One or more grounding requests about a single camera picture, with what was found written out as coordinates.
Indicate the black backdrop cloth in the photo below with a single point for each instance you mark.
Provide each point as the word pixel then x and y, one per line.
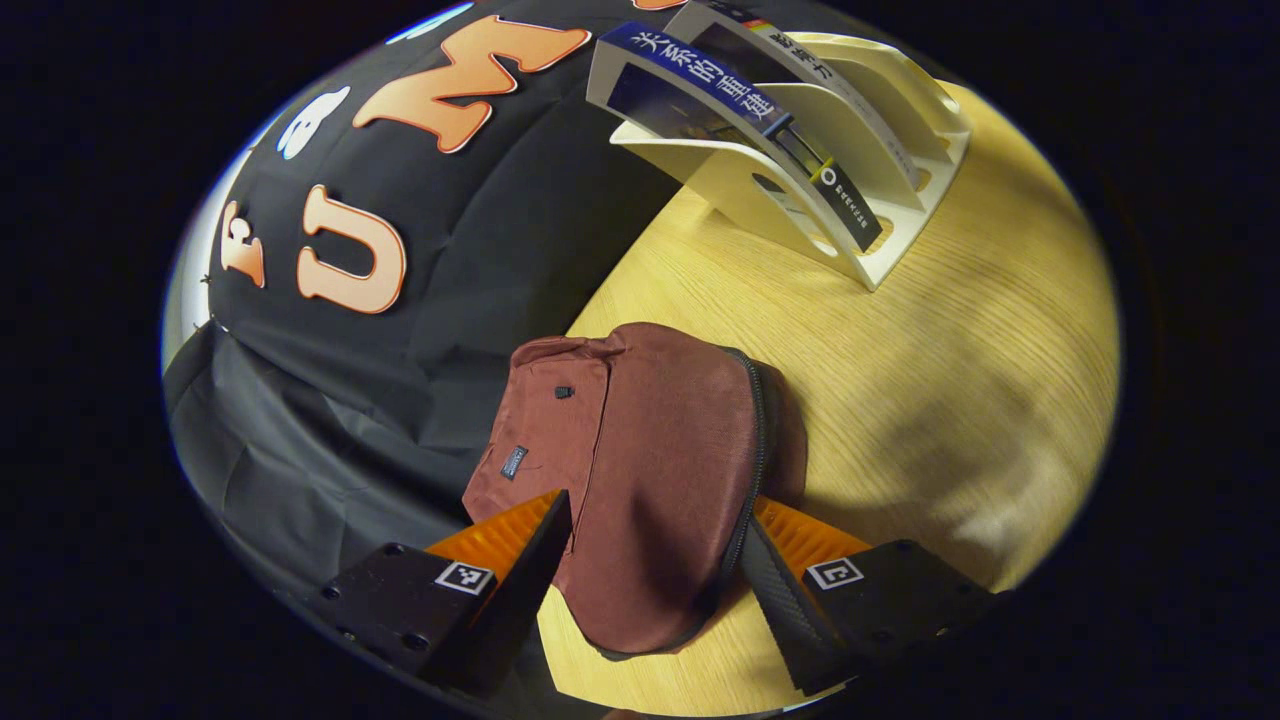
pixel 500 220

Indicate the maroon schoolbag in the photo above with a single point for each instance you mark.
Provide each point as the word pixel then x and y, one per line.
pixel 650 450

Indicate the blue cover book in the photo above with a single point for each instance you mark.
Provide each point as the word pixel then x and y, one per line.
pixel 700 75

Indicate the white bookshelf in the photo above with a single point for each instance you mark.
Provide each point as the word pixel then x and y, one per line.
pixel 720 180

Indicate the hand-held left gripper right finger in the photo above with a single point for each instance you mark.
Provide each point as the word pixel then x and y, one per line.
pixel 780 610

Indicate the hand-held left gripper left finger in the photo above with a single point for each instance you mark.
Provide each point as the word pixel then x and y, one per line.
pixel 530 590

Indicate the white spine book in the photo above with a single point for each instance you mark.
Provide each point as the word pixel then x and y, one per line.
pixel 790 45

